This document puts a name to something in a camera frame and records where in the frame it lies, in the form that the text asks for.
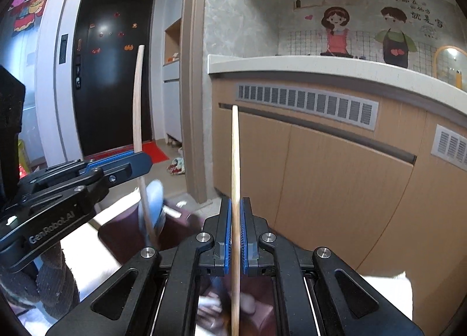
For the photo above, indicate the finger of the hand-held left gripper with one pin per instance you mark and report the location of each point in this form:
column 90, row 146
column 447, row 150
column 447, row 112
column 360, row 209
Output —
column 120, row 173
column 140, row 163

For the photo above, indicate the purple utensil holder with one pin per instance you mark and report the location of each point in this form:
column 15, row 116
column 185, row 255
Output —
column 120, row 237

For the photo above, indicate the girl cartoon wall sticker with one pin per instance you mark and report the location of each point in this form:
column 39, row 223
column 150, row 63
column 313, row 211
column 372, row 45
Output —
column 335, row 40

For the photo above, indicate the white towel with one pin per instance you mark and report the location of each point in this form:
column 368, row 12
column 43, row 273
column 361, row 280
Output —
column 95, row 259

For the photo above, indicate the long grey vent grille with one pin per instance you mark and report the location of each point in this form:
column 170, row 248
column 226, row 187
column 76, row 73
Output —
column 306, row 104

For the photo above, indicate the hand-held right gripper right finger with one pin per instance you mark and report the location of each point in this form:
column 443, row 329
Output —
column 243, row 241

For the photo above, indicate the red doormat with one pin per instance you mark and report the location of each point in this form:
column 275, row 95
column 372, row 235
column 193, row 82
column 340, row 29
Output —
column 153, row 151

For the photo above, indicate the short grey vent grille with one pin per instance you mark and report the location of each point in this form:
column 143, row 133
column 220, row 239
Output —
column 450, row 146

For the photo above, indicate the white countertop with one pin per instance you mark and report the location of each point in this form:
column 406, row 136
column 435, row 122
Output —
column 292, row 66

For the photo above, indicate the boy cartoon wall sticker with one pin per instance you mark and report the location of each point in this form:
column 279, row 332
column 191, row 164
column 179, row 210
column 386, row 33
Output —
column 396, row 44

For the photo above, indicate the white hallway cabinet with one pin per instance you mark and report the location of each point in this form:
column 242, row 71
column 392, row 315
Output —
column 171, row 102

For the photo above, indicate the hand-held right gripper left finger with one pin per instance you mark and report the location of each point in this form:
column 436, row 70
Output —
column 228, row 234

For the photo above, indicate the white door panel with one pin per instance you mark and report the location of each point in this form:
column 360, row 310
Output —
column 51, row 102

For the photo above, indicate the patterned slippers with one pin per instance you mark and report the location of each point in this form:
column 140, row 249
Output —
column 177, row 166

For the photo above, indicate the blue spoon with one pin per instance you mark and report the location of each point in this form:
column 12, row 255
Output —
column 155, row 197

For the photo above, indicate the wooden chopstick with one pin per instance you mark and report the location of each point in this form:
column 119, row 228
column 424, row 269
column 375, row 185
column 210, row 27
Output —
column 137, row 102
column 235, row 157

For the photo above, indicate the black door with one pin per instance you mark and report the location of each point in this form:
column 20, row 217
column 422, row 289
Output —
column 109, row 102

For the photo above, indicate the wooden kitchen cabinet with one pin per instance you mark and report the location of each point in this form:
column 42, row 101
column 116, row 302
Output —
column 328, row 175

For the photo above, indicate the yellow-rimmed glass lid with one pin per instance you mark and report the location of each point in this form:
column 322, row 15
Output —
column 450, row 58

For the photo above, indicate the person's left forearm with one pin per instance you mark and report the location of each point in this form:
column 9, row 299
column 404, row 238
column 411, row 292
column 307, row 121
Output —
column 47, row 285

